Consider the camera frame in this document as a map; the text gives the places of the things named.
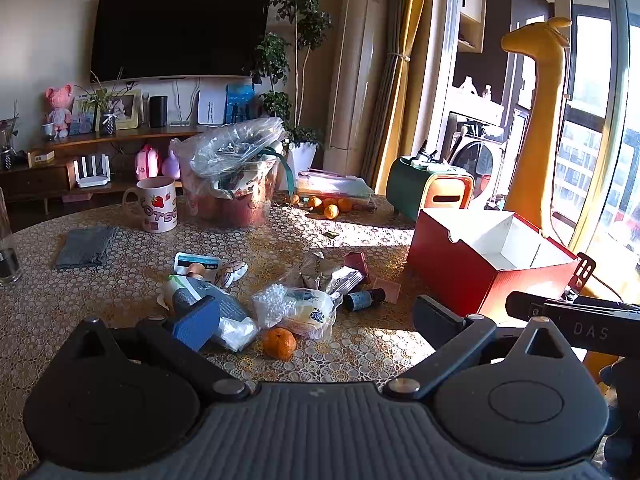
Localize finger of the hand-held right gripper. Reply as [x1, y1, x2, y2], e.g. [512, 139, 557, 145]
[505, 290, 576, 322]
[564, 252, 597, 295]

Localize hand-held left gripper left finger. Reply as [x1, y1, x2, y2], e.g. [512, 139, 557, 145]
[70, 296, 251, 402]

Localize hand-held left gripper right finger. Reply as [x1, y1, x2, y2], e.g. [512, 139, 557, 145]
[382, 294, 569, 402]

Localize red cardboard box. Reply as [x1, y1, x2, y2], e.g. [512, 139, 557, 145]
[406, 208, 581, 322]

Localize small dark bottle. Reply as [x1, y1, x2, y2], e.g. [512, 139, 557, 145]
[342, 287, 387, 312]

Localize silver foil snack bag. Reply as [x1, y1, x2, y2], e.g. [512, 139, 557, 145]
[287, 251, 364, 297]

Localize lace patterned desktop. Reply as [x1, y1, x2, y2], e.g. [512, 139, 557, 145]
[0, 191, 591, 468]

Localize person's right hand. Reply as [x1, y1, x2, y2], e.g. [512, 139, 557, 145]
[597, 357, 640, 467]

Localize white plastic wrapper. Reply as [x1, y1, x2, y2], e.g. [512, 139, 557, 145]
[212, 316, 260, 352]

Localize blue white packet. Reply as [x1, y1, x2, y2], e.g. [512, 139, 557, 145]
[174, 252, 222, 282]

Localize white brown patterned wrapper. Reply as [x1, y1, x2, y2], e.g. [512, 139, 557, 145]
[217, 261, 249, 290]

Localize dark red small packet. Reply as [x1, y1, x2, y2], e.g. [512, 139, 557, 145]
[342, 251, 372, 284]

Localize clear bag with white packet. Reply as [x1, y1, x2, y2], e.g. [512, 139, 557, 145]
[277, 287, 337, 342]

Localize green orange storage box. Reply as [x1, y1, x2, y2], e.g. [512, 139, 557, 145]
[386, 156, 476, 222]

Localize white strawberry mug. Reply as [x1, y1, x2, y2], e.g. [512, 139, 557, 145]
[122, 176, 180, 234]

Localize patterned red bucket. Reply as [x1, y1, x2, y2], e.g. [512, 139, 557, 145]
[180, 157, 281, 229]

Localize grey folded cloth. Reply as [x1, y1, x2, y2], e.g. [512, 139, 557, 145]
[55, 226, 120, 269]

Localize white washing machine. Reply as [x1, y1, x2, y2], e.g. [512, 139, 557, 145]
[447, 125, 507, 202]

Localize pile of markers and tools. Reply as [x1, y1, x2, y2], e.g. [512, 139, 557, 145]
[407, 139, 448, 168]

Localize stack of plastic cases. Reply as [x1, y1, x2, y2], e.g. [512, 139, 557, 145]
[297, 170, 377, 209]

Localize yellow giraffe toy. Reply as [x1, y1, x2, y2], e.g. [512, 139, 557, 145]
[501, 16, 574, 242]

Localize clear plastic bag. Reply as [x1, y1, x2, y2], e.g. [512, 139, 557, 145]
[169, 117, 291, 192]

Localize white antenna router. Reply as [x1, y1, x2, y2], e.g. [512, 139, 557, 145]
[73, 155, 112, 189]

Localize white laundry cabinet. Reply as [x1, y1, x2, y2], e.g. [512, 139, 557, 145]
[445, 86, 506, 128]

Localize clear drinking glass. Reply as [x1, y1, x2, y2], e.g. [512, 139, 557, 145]
[0, 187, 22, 287]

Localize wooden tv cabinet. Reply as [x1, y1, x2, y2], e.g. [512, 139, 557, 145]
[0, 127, 211, 213]

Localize black speaker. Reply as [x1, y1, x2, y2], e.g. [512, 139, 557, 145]
[149, 95, 169, 128]

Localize white flat board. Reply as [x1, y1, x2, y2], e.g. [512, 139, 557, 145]
[197, 89, 227, 126]

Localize blue picture board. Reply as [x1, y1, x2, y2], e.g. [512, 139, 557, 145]
[225, 83, 257, 125]

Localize small vase with grass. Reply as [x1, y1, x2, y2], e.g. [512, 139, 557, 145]
[77, 67, 136, 136]

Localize pink doll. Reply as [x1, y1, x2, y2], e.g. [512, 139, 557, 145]
[44, 85, 76, 140]

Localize yellow curtain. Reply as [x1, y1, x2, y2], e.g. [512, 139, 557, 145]
[362, 0, 437, 197]

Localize vase with dried twigs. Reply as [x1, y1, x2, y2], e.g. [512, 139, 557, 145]
[0, 100, 21, 172]

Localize cream tower air conditioner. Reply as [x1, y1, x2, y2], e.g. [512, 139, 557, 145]
[322, 0, 392, 174]

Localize potted green tree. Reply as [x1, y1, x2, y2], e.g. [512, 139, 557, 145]
[250, 0, 334, 177]

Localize yellow photo frame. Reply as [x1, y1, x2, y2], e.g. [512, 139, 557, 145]
[92, 90, 142, 131]

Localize wooden wall shelf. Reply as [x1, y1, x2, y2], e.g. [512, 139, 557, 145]
[455, 0, 489, 54]

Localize black wall television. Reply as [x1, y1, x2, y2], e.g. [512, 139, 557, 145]
[90, 0, 272, 84]

